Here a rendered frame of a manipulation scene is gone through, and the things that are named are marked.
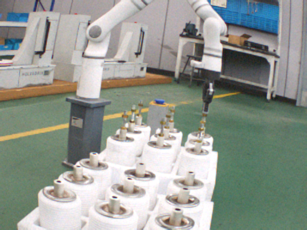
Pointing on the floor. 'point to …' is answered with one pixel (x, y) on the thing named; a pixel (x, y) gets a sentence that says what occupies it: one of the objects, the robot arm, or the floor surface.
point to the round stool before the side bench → (192, 70)
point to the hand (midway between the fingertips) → (205, 107)
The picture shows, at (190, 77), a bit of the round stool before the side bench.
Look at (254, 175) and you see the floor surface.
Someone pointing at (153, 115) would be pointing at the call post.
